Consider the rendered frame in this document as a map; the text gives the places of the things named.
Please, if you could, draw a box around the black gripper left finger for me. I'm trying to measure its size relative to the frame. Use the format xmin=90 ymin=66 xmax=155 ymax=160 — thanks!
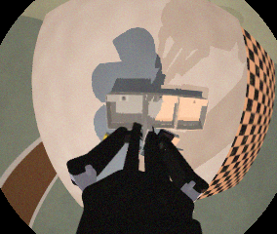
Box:
xmin=66 ymin=113 xmax=142 ymax=201

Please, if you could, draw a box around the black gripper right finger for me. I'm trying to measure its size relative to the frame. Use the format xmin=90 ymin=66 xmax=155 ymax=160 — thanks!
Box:
xmin=143 ymin=115 xmax=209 ymax=204

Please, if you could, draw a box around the grey rack of three bins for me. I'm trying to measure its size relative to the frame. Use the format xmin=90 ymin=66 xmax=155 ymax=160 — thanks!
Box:
xmin=105 ymin=92 xmax=209 ymax=130

